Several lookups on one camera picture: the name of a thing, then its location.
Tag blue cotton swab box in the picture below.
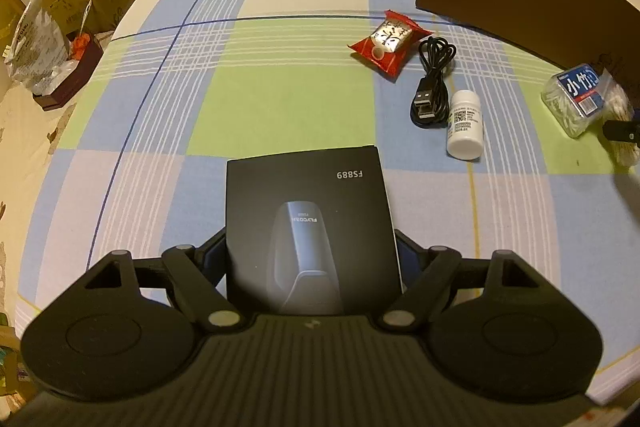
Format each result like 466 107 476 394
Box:
540 64 634 139

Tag black shaver box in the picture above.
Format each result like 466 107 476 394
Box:
224 145 402 315

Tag red snack packet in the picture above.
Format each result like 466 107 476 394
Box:
348 10 433 79

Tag white pill bottle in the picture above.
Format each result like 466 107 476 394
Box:
446 90 484 161

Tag checked table cloth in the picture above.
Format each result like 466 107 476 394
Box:
14 0 639 399

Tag white plastic bag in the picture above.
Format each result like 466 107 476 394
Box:
3 0 79 96

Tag black usb cable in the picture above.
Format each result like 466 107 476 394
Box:
409 34 458 129

